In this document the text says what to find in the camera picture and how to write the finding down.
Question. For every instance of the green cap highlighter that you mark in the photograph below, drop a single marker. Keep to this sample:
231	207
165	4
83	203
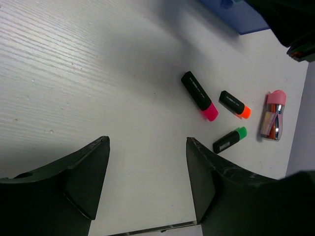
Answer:
229	139

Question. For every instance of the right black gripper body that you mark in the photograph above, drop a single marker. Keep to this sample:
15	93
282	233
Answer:
293	23

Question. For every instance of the pink lid clear stationery case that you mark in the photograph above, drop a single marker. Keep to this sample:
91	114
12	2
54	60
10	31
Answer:
271	126

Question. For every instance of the purple-blue wide drawer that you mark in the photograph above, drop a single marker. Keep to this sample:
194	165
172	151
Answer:
237	14

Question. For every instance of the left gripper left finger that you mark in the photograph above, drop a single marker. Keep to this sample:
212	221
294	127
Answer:
58	199

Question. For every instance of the pink cap highlighter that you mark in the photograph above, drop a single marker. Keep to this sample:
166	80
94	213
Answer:
199	96

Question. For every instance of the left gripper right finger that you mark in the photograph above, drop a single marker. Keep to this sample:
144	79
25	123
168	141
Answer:
232	201

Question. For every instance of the orange cap highlighter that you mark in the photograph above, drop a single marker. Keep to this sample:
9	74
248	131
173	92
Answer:
234	105

